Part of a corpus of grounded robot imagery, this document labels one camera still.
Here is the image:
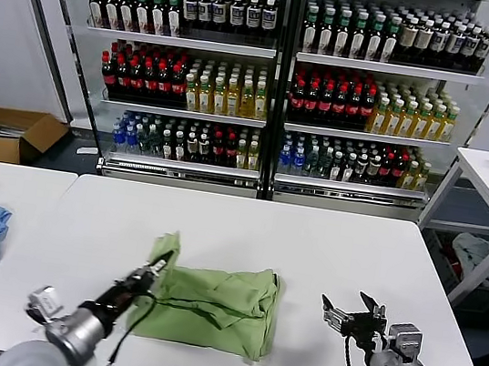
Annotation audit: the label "grey plastic laundry basket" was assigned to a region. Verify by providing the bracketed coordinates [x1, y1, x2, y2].
[413, 227, 489, 317]

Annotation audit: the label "yellow juice bottle white cap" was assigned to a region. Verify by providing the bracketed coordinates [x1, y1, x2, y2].
[398, 99, 422, 139]
[238, 78, 260, 120]
[195, 74, 216, 113]
[251, 79, 271, 121]
[384, 97, 406, 137]
[413, 100, 435, 141]
[426, 102, 449, 143]
[223, 76, 245, 117]
[439, 104, 462, 144]
[368, 95, 392, 136]
[209, 76, 230, 116]
[181, 71, 203, 112]

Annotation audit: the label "dark bottle blue white label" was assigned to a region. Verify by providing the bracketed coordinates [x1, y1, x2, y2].
[208, 0, 231, 36]
[474, 25, 489, 72]
[443, 22, 467, 70]
[458, 24, 484, 71]
[428, 20, 453, 68]
[178, 0, 201, 33]
[241, 0, 264, 41]
[194, 0, 217, 35]
[258, 0, 281, 44]
[225, 0, 248, 39]

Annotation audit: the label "small white labelled drink bottle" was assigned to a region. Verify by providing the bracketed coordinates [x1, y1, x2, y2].
[327, 150, 345, 182]
[340, 151, 358, 183]

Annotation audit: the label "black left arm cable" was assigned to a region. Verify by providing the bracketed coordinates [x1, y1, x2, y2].
[104, 290, 159, 366]

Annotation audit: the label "dark drink bottle green cap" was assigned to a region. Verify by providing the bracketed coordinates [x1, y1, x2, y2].
[348, 9, 372, 62]
[331, 6, 356, 59]
[161, 0, 185, 38]
[364, 12, 388, 63]
[97, 0, 123, 30]
[145, 0, 169, 36]
[380, 14, 402, 65]
[314, 5, 339, 57]
[128, 0, 154, 34]
[82, 0, 108, 28]
[112, 0, 138, 33]
[298, 2, 322, 55]

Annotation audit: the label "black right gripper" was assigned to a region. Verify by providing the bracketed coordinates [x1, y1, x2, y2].
[315, 285, 392, 352]

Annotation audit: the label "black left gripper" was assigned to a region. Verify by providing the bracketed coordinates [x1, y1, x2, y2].
[88, 239, 176, 328]

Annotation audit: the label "small dark tea bottle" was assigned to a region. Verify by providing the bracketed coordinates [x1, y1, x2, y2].
[195, 132, 214, 165]
[352, 152, 371, 185]
[171, 128, 188, 161]
[183, 130, 201, 163]
[364, 153, 383, 187]
[158, 127, 176, 159]

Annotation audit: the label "small pale yellow drink bottle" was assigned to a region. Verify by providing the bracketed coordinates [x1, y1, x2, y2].
[402, 159, 419, 191]
[245, 139, 261, 171]
[413, 160, 432, 192]
[233, 138, 250, 169]

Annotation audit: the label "dark bottle beige label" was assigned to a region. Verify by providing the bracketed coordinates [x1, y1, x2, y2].
[395, 15, 421, 65]
[412, 17, 437, 67]

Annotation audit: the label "open cardboard box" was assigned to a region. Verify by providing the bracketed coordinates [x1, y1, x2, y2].
[0, 104, 73, 173]

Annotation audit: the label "green polo shirt red print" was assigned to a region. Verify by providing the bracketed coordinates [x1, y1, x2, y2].
[123, 225, 294, 366]

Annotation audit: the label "small cola bottle red cap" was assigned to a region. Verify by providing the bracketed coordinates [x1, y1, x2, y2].
[376, 150, 395, 187]
[389, 152, 408, 189]
[221, 132, 239, 168]
[208, 129, 228, 166]

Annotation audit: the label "small clear green water bottle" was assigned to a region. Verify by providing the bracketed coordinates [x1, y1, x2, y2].
[133, 123, 152, 156]
[314, 146, 333, 180]
[146, 125, 164, 158]
[301, 145, 321, 178]

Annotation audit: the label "crumpled white cloth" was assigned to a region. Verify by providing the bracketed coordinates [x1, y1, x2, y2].
[446, 230, 489, 281]

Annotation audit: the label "red cloth item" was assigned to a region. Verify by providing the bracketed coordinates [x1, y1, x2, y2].
[438, 248, 466, 284]

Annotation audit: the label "white side table with legs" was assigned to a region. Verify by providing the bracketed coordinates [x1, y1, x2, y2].
[405, 140, 489, 313]

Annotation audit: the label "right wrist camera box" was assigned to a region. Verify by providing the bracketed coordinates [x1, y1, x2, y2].
[383, 320, 427, 363]

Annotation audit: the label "small blue water bottle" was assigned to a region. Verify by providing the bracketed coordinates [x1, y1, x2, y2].
[121, 123, 139, 155]
[277, 141, 295, 175]
[108, 122, 126, 153]
[289, 143, 307, 177]

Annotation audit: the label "red capped cola bottle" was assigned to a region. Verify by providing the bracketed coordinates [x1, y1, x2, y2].
[330, 83, 352, 130]
[139, 57, 162, 105]
[153, 59, 176, 107]
[344, 84, 366, 132]
[125, 55, 149, 102]
[316, 81, 338, 127]
[95, 49, 120, 98]
[301, 78, 324, 126]
[110, 53, 135, 100]
[167, 60, 190, 108]
[356, 86, 379, 133]
[286, 76, 310, 124]

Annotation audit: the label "white cabinet shelf board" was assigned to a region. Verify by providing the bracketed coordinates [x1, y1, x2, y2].
[294, 47, 487, 89]
[273, 168, 428, 206]
[105, 147, 261, 182]
[85, 20, 279, 64]

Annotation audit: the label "white adjoining table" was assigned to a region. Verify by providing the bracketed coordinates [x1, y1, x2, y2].
[0, 161, 80, 366]

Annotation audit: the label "white beverage display cabinet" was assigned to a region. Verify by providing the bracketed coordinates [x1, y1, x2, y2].
[264, 0, 489, 231]
[71, 0, 297, 201]

